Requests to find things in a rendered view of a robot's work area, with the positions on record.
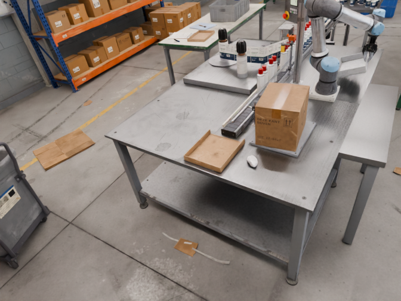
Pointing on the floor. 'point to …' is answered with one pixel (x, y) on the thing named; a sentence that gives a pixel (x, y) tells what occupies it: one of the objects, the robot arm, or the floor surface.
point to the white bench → (210, 36)
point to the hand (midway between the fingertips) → (367, 60)
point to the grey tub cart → (16, 207)
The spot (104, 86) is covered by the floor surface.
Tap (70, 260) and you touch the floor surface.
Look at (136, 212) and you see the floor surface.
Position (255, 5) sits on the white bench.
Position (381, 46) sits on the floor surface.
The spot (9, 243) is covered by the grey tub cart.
